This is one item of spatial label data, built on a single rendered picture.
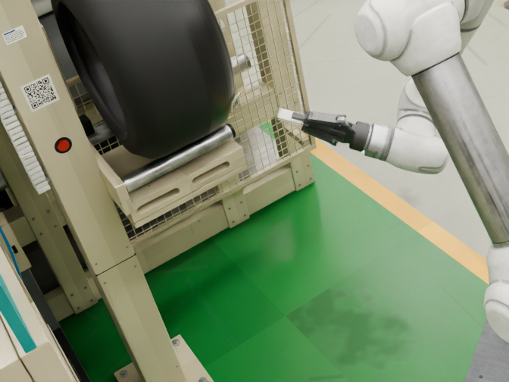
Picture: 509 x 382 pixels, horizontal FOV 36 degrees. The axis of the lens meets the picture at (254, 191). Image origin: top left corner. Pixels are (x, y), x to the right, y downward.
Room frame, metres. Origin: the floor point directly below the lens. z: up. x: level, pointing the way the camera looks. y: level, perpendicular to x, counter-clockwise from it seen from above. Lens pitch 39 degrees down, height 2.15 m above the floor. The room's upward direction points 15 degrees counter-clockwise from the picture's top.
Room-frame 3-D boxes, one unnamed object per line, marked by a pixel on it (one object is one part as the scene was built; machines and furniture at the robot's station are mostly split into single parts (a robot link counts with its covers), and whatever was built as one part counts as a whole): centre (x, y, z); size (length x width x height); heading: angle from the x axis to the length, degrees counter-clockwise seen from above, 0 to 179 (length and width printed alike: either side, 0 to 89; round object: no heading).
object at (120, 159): (1.88, 0.24, 0.80); 0.37 x 0.36 x 0.02; 22
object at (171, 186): (1.75, 0.18, 0.83); 0.36 x 0.09 x 0.06; 112
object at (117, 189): (1.82, 0.40, 0.90); 0.40 x 0.03 x 0.10; 22
